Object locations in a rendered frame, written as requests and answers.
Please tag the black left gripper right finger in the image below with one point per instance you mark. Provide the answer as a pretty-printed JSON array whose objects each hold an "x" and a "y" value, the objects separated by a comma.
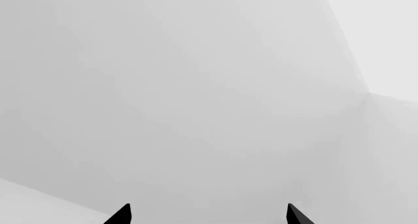
[{"x": 297, "y": 217}]

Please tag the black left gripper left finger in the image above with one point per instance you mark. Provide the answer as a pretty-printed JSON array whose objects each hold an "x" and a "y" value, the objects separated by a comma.
[{"x": 121, "y": 216}]

